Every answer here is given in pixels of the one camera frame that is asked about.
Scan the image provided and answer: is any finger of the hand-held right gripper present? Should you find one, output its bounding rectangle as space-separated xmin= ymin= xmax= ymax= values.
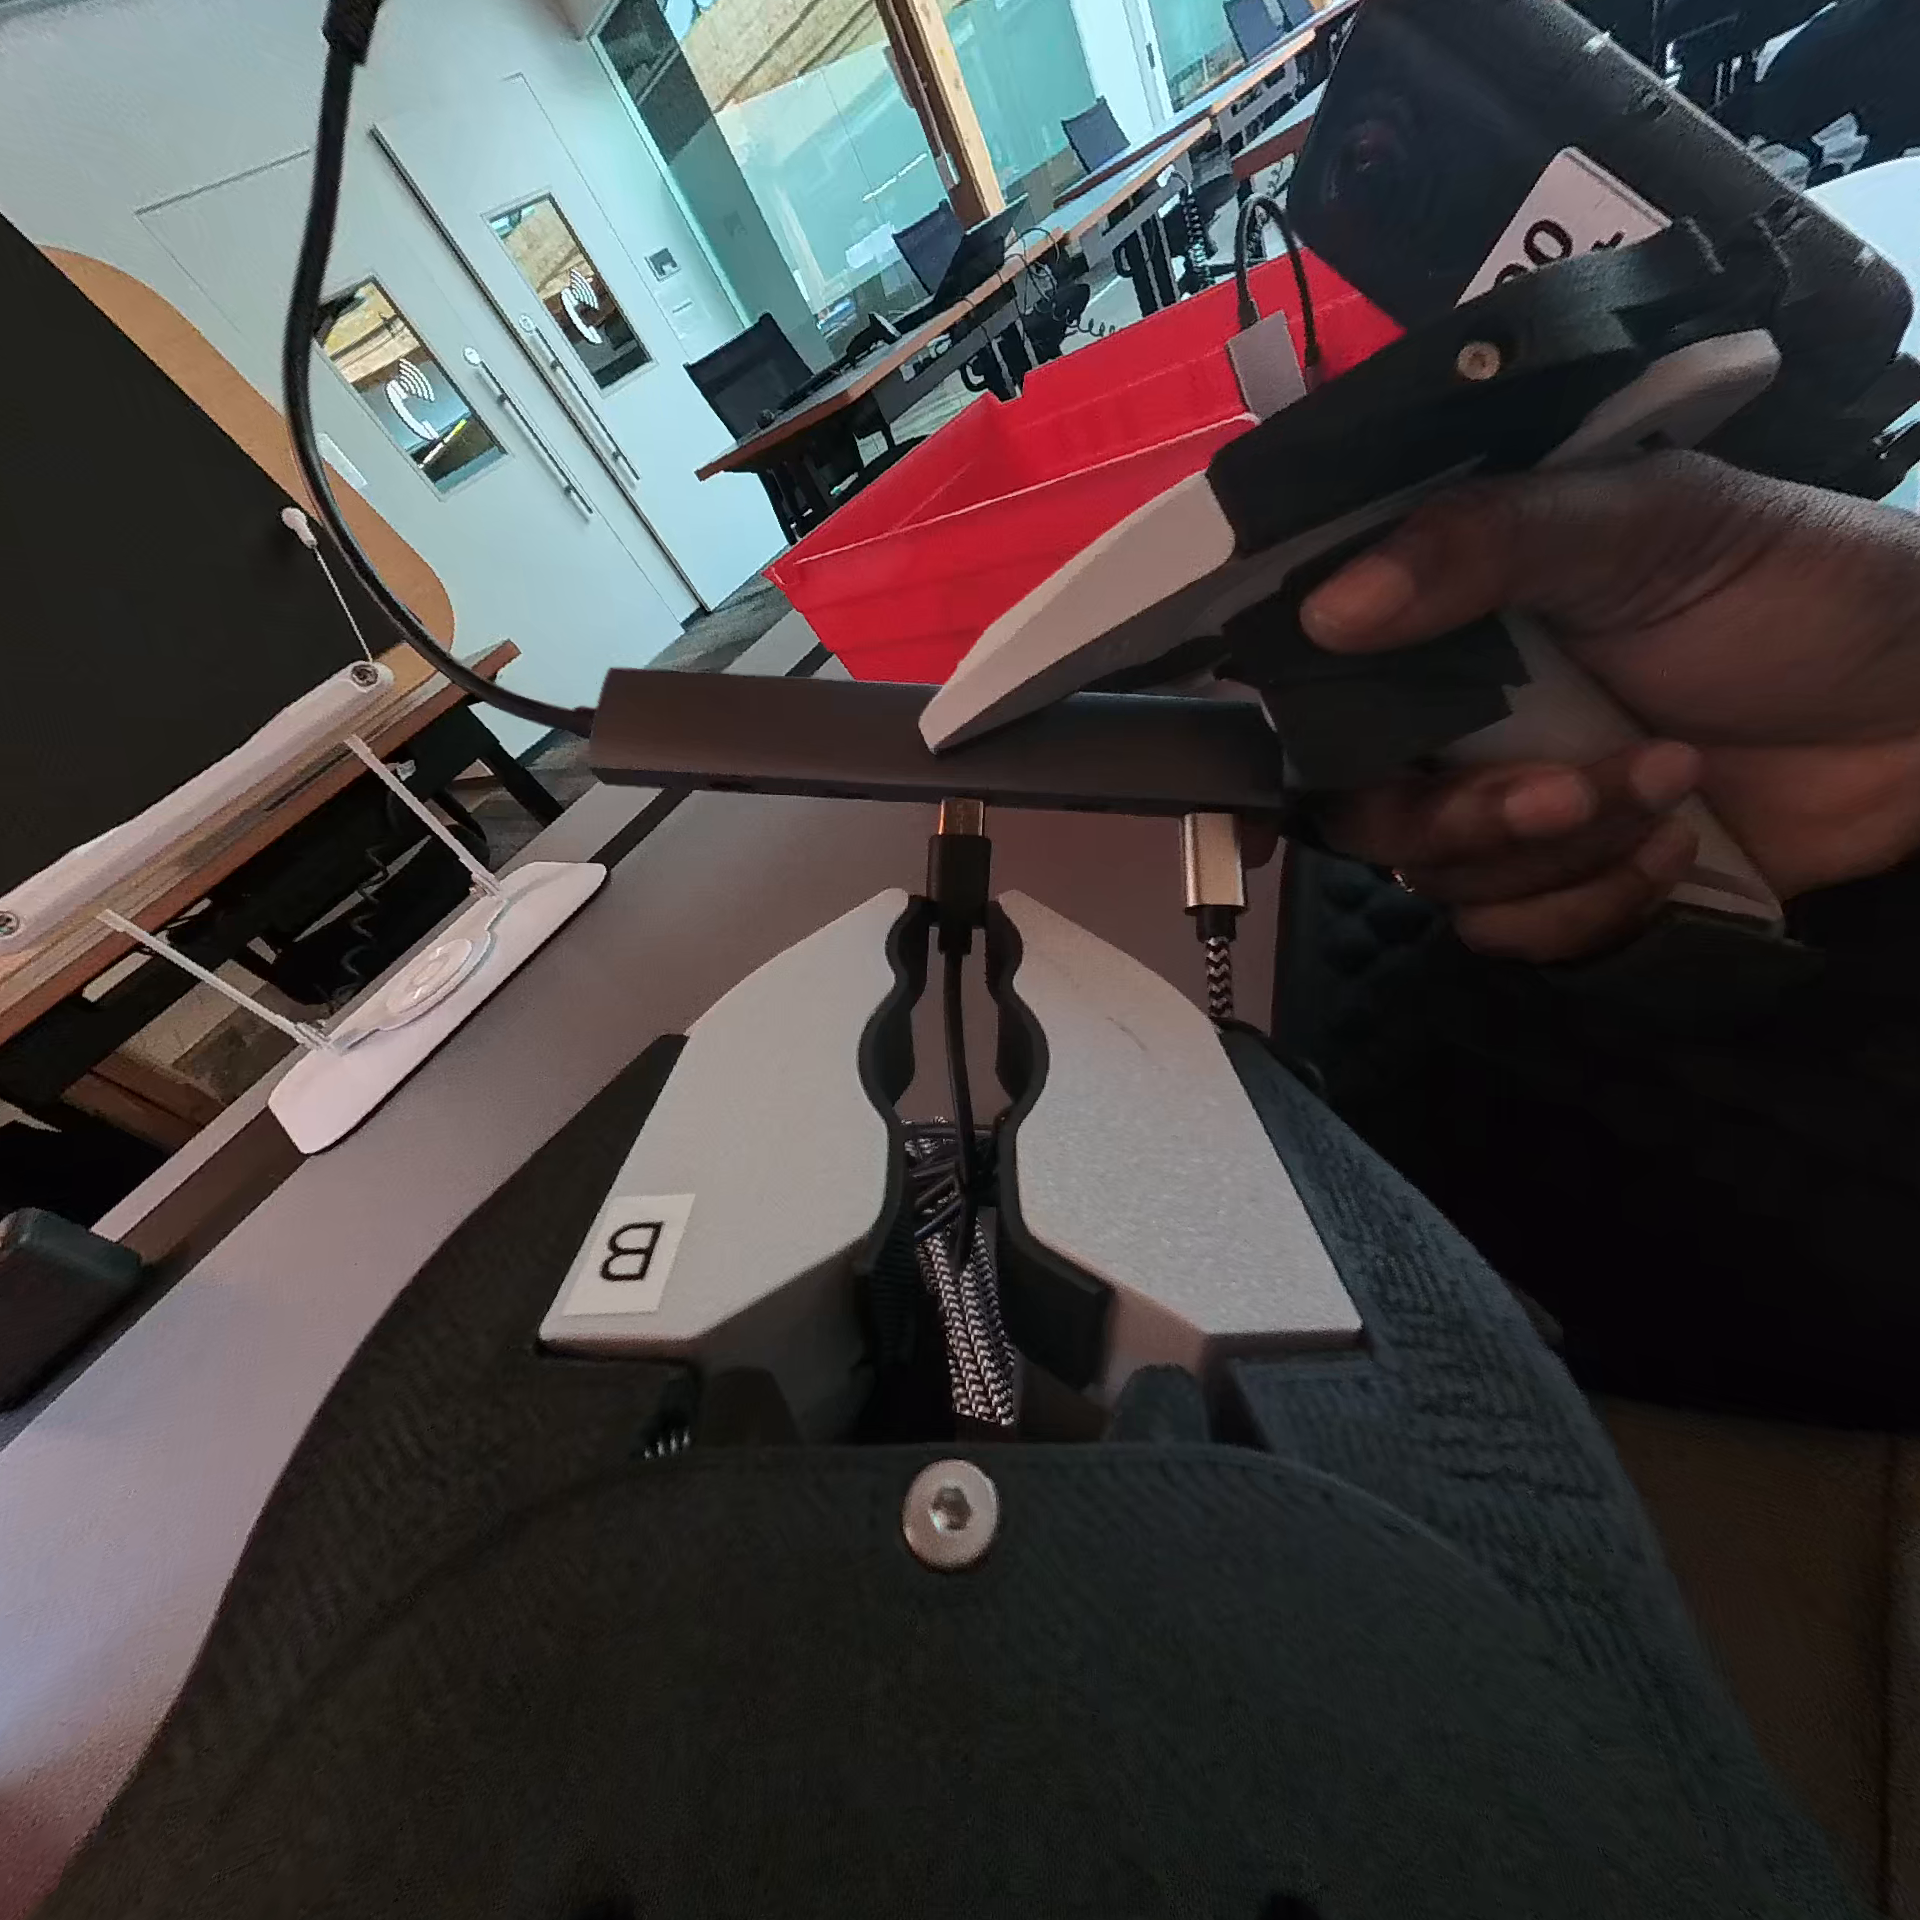
xmin=916 ymin=458 xmax=1255 ymax=758

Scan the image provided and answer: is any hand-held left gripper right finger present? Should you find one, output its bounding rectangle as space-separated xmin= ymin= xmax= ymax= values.
xmin=995 ymin=892 xmax=1368 ymax=1445

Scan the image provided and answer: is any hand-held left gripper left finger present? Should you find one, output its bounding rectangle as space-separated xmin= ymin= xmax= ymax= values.
xmin=536 ymin=889 xmax=921 ymax=1445

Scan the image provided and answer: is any black usb-c cable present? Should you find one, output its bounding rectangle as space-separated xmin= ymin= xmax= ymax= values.
xmin=927 ymin=801 xmax=999 ymax=1188

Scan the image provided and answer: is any braided usb-c cable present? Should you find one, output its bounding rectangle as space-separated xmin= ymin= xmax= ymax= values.
xmin=899 ymin=809 xmax=1255 ymax=1430

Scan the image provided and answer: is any grey usb hub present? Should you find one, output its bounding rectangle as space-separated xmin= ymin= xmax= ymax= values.
xmin=1229 ymin=195 xmax=1322 ymax=414
xmin=285 ymin=0 xmax=1295 ymax=820

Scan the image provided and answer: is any person's right hand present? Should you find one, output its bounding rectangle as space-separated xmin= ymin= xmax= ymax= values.
xmin=1295 ymin=448 xmax=1920 ymax=962

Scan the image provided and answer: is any red plastic bin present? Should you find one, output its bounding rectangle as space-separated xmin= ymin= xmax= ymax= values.
xmin=764 ymin=248 xmax=1404 ymax=681

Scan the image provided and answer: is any wooden office desk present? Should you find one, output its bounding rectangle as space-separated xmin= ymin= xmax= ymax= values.
xmin=695 ymin=322 xmax=992 ymax=543
xmin=0 ymin=635 xmax=520 ymax=1050

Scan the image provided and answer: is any white board stand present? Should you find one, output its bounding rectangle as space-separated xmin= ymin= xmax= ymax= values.
xmin=0 ymin=508 xmax=609 ymax=1157

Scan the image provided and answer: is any black office chair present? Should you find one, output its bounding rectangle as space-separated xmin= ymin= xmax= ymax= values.
xmin=687 ymin=312 xmax=818 ymax=436

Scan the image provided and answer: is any grey pole clamp block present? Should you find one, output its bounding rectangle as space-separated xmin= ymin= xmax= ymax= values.
xmin=0 ymin=1208 xmax=145 ymax=1404

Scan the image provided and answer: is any wooden board with black sheet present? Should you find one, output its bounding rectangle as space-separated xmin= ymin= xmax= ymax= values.
xmin=0 ymin=210 xmax=449 ymax=901

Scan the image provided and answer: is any white double door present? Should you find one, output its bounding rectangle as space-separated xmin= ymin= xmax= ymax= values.
xmin=135 ymin=112 xmax=707 ymax=661

